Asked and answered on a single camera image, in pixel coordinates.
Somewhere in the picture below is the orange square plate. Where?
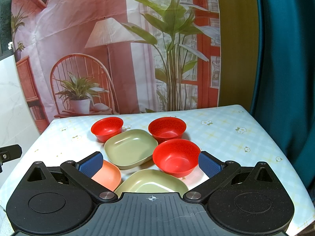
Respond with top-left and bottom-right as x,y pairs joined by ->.
92,160 -> 121,191

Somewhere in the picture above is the teal curtain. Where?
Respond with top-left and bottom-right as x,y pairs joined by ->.
249,0 -> 315,190

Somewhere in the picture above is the floral checked tablecloth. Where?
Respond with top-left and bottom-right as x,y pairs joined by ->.
1,105 -> 314,235

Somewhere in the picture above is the red bowl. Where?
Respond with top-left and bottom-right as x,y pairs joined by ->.
91,117 -> 123,143
152,139 -> 201,178
148,117 -> 186,144

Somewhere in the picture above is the printed room backdrop cloth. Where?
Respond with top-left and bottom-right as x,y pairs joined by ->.
9,0 -> 221,132

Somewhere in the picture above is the green square plate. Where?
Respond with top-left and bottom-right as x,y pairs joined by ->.
104,129 -> 158,170
114,169 -> 188,197

